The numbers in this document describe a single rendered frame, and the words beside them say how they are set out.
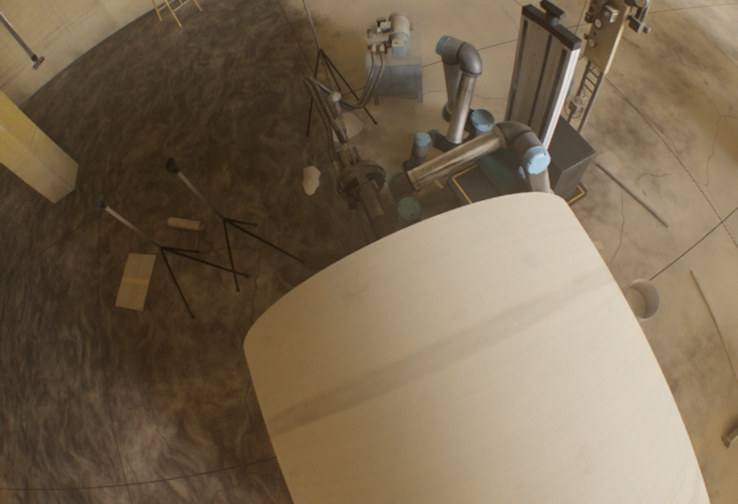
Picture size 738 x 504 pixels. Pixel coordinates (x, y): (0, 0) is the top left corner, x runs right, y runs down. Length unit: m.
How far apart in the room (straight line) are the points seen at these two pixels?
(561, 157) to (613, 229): 1.13
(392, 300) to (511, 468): 0.52
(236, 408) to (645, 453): 2.67
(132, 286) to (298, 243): 1.83
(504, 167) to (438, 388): 1.78
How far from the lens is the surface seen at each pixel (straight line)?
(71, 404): 4.47
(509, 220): 1.11
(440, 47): 1.95
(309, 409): 1.10
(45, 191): 5.91
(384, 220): 1.93
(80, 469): 4.43
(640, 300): 3.04
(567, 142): 2.55
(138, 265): 4.01
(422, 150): 2.10
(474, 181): 2.84
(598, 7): 2.63
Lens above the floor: 2.67
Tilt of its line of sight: 62 degrees down
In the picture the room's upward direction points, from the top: 19 degrees counter-clockwise
